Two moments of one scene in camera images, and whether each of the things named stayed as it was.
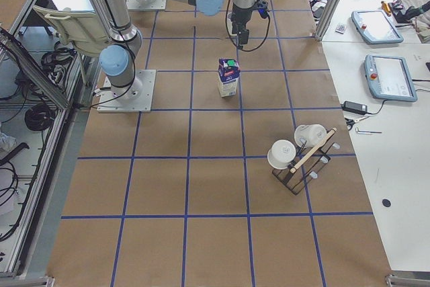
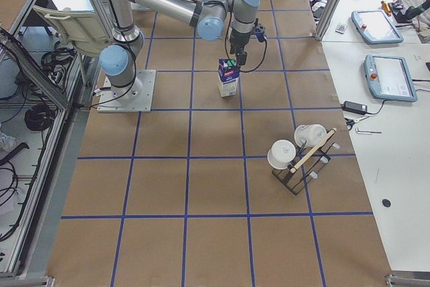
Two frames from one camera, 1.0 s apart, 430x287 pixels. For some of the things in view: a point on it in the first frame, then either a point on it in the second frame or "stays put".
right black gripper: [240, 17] to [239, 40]
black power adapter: [354, 107] stays put
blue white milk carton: [229, 70] stays put
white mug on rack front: [281, 154] stays put
